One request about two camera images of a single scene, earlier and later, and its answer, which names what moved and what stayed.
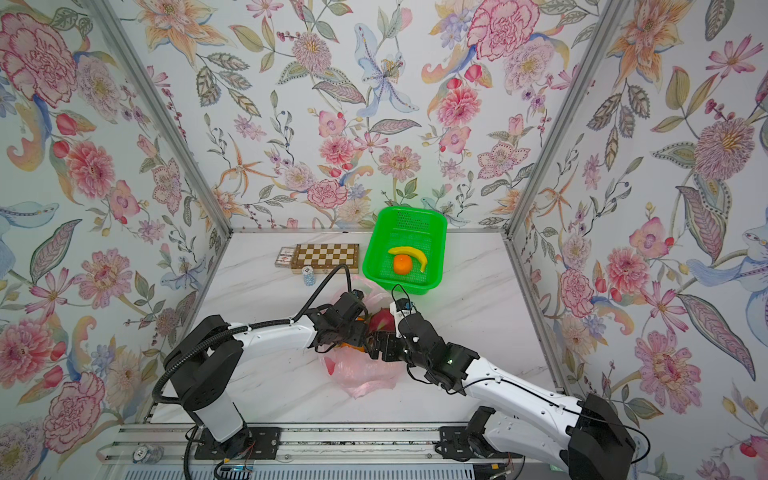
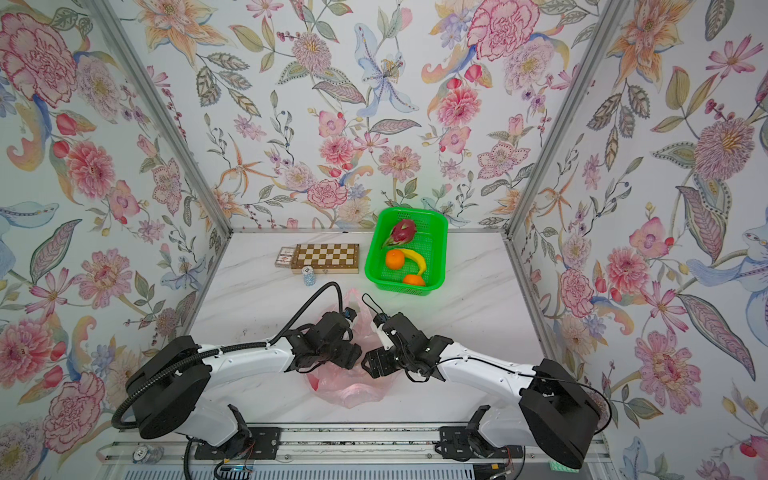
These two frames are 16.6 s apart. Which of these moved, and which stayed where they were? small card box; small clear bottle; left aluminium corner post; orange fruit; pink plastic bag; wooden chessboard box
Moved: orange fruit; pink plastic bag
Stayed: wooden chessboard box; small clear bottle; small card box; left aluminium corner post
